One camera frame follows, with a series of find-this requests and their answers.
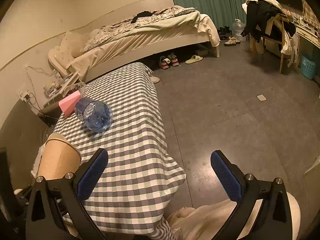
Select right sneaker under bed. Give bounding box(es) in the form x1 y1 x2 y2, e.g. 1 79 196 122
168 53 180 67

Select grey sofa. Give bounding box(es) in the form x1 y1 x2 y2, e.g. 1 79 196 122
0 98 61 221

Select white pillow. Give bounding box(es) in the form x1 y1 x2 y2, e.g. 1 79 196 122
48 31 89 77

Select blue water bottle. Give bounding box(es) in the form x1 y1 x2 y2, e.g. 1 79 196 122
74 97 113 133

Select green slipper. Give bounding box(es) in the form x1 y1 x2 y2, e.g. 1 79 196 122
185 55 203 64

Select large clear water jug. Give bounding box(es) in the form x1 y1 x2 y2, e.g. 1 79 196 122
232 18 246 42

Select sneaker under bed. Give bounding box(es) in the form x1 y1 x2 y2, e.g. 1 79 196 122
168 53 180 67
159 56 171 69

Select pink faceted container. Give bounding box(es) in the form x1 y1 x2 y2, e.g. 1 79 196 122
59 90 82 116

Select wooden chair with clothes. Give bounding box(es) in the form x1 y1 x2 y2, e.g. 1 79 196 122
241 0 296 73

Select beige slipper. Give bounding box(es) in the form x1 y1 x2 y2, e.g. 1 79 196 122
150 76 160 84

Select checkered tablecloth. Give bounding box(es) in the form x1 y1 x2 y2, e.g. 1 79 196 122
55 62 186 239

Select bed with beige sheets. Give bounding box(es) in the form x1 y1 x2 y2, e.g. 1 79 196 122
67 4 221 83

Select left sneaker under bed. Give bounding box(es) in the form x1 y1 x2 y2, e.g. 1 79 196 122
159 56 171 69

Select white bedside table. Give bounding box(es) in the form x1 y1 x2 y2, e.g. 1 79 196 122
43 72 81 107

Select brown paper cup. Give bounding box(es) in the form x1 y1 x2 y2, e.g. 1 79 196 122
36 133 81 180

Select beige shoes by curtain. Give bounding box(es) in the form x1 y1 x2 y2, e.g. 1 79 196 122
224 36 241 47

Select black cable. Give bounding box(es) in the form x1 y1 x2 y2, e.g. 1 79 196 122
27 92 60 122

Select wall power strip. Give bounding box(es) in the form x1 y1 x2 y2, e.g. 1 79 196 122
18 90 30 102

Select blue laundry basket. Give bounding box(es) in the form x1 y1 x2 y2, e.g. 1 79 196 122
300 54 316 80

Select beige fleece trousers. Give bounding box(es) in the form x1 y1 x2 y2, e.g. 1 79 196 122
167 192 301 239

